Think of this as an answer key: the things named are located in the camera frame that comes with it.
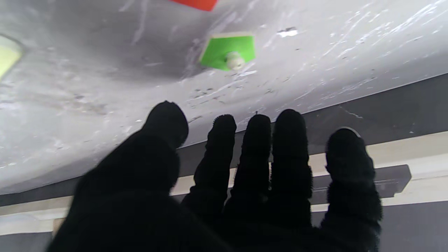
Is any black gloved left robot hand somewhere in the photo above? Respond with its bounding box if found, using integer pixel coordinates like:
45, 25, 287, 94
47, 101, 383, 252

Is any green pentagon puzzle piece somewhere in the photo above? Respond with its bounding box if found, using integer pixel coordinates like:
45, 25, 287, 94
199, 33, 256, 72

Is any wooden shape puzzle board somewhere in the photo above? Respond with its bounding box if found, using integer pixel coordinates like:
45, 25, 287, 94
0, 35, 23, 80

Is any red square puzzle piece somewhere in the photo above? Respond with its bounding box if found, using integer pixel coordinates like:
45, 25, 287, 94
170, 0, 218, 12

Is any light wooden shelf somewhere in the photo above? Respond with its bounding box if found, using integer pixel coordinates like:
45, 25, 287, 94
0, 131, 448, 236

